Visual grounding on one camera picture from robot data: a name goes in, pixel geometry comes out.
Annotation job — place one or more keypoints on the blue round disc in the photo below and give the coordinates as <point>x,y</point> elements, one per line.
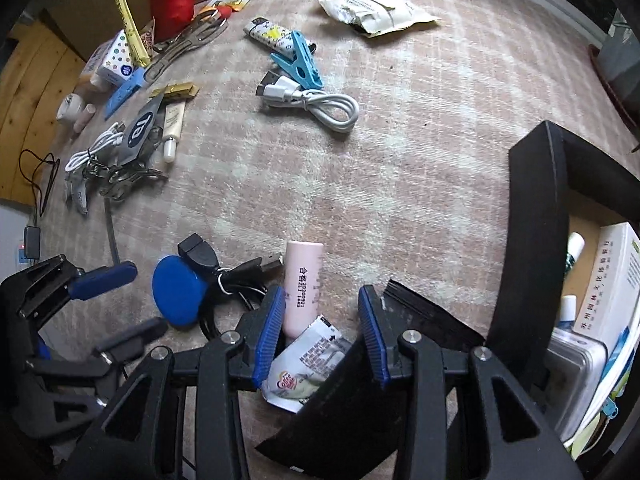
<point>180,292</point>

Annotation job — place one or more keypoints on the cream cosmetic tube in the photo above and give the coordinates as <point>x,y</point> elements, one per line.
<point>173,130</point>

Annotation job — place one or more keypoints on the patterned lighter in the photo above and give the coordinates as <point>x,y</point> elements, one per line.
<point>270,35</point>

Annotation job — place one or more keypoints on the white creamer packet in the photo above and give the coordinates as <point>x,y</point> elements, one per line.
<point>305,365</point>

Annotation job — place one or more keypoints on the black adapter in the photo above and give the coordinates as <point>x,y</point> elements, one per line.
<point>32,245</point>

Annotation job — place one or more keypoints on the red plastic bag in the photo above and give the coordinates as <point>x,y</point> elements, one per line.
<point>172,5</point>

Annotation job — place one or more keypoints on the clear plastic case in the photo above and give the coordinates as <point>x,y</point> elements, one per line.
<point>575,385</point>

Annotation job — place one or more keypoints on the white paper bag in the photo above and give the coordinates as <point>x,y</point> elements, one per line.
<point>370,7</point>

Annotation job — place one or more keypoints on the black container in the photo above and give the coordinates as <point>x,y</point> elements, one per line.
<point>535,200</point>

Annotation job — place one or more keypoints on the metal clip bunch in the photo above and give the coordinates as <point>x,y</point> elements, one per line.
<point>115,185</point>

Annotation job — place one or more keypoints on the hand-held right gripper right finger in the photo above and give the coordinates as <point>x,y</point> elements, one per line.
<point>372,340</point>

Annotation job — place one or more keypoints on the grey tag white letters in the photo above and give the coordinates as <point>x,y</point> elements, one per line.
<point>140,130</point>

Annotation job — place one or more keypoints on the small white bottle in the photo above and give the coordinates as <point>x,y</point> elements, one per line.
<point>568,308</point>

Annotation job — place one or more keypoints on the white green medicine box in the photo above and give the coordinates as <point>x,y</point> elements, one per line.
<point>615,285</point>

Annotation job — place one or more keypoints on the small white jar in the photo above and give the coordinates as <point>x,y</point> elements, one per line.
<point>69,108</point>

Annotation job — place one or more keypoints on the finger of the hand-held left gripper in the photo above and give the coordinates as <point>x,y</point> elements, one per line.
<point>140,335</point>
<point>105,279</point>

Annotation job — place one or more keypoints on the pink plaid blanket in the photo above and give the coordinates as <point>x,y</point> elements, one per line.
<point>400,160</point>

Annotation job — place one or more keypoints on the dotted white box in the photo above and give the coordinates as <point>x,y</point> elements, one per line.
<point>112,65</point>

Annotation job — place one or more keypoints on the wooden clothespin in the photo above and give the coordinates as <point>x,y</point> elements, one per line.
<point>175,91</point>

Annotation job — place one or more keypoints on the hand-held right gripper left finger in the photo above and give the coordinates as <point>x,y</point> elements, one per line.
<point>267,340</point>

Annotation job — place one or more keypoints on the green white toothpaste tube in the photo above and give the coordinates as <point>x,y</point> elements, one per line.
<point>575,257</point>

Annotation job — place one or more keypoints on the pink battery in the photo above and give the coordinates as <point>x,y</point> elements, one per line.
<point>302,285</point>

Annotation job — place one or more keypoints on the pink lip balm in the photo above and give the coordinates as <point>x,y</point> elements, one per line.
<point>83,119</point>

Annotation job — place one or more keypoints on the yellow paper stick packet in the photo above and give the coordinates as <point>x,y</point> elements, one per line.
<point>127,20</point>

